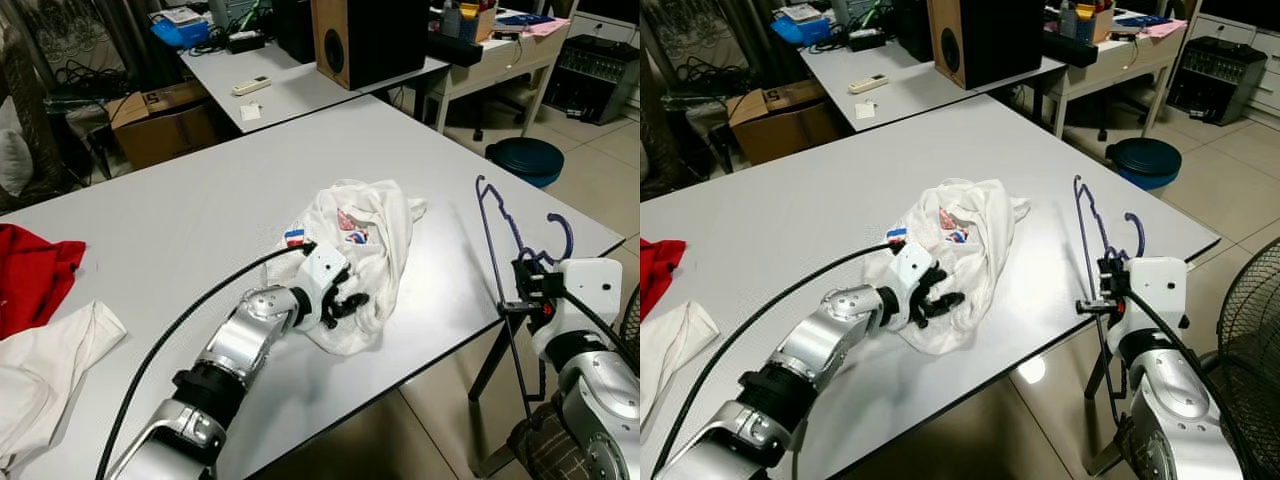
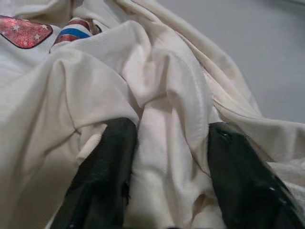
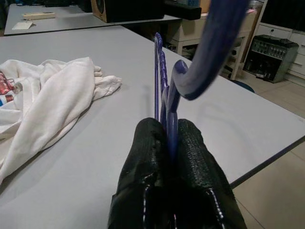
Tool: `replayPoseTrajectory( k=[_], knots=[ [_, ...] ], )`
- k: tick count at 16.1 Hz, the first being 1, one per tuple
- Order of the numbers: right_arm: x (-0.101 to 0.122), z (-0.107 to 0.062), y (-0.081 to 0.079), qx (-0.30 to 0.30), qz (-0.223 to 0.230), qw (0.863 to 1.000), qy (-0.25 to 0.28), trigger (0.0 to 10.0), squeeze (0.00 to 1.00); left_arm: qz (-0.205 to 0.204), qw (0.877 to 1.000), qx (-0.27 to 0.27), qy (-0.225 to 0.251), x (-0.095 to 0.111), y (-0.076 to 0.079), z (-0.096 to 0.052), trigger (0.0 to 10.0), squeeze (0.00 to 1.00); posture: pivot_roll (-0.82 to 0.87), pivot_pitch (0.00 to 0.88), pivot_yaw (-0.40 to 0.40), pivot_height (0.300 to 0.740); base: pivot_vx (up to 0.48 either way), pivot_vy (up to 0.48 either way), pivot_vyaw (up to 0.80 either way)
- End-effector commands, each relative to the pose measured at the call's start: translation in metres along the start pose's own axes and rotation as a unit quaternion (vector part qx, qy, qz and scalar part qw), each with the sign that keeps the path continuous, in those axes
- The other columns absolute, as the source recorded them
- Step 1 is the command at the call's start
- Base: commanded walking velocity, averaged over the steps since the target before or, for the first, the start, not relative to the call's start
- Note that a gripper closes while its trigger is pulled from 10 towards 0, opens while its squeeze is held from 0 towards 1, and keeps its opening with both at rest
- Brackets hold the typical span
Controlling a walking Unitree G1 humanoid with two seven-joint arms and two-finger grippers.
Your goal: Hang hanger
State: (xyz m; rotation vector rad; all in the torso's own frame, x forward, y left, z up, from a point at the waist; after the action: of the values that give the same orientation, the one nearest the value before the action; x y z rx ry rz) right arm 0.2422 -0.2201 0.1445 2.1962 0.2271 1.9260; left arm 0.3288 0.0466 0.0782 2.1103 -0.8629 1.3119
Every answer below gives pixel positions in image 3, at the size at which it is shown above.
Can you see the white side table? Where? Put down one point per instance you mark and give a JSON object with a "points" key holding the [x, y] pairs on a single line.
{"points": [[183, 35]]}

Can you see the white T-shirt red blue print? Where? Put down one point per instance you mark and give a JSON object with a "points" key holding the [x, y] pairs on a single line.
{"points": [[47, 95]]}

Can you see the blue plastic clothes hanger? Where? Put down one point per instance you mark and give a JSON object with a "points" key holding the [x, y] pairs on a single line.
{"points": [[207, 47]]}

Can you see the blue round stool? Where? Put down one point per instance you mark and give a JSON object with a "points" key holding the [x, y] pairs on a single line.
{"points": [[243, 86]]}

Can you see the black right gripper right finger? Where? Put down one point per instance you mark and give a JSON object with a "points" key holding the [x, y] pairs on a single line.
{"points": [[200, 179]]}

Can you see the black flat case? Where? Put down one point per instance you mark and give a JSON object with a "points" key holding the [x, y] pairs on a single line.
{"points": [[183, 10]]}

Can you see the black speaker wood front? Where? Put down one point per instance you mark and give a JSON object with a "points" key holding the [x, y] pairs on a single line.
{"points": [[133, 12]]}

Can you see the grey metal appliance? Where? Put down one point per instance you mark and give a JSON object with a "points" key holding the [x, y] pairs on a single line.
{"points": [[271, 59]]}

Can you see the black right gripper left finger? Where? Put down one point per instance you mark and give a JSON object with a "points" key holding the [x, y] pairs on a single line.
{"points": [[143, 167]]}

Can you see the white notepad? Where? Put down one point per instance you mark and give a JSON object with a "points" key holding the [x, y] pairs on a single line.
{"points": [[22, 25]]}

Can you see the long beige box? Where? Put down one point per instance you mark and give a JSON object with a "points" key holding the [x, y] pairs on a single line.
{"points": [[39, 15]]}

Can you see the black television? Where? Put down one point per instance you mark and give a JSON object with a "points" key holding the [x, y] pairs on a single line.
{"points": [[283, 14]]}

